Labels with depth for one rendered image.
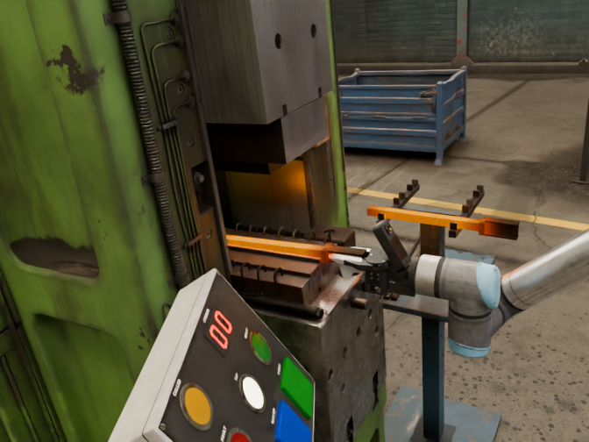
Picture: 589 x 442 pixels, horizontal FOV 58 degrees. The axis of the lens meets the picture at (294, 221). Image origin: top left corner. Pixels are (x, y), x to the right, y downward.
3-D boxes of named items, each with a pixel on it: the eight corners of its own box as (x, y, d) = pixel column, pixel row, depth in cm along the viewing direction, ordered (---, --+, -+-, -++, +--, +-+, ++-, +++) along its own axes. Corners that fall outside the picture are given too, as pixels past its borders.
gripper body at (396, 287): (361, 292, 123) (413, 302, 117) (360, 259, 119) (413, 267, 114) (373, 275, 129) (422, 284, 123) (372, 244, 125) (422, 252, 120)
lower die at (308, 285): (339, 270, 138) (337, 240, 134) (304, 311, 122) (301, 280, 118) (209, 249, 157) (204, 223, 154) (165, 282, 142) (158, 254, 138)
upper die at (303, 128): (328, 136, 123) (324, 95, 119) (287, 164, 107) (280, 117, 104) (186, 131, 143) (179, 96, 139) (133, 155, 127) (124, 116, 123)
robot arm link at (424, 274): (434, 268, 110) (445, 248, 118) (410, 265, 113) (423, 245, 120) (433, 305, 114) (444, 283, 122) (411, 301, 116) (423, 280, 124)
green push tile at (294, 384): (313, 384, 90) (287, 355, 88) (312, 418, 83) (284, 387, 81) (304, 389, 91) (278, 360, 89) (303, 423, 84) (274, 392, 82)
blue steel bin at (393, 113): (468, 140, 529) (469, 65, 500) (442, 165, 470) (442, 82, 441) (359, 134, 592) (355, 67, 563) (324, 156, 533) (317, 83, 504)
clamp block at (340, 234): (357, 249, 147) (355, 227, 144) (344, 263, 140) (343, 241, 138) (318, 243, 153) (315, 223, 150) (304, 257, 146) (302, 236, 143)
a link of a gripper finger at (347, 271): (325, 279, 126) (363, 284, 122) (323, 257, 124) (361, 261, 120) (330, 272, 129) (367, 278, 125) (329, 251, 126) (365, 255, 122)
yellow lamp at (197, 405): (222, 410, 64) (216, 381, 62) (199, 438, 61) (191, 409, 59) (202, 403, 66) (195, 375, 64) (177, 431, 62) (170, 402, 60)
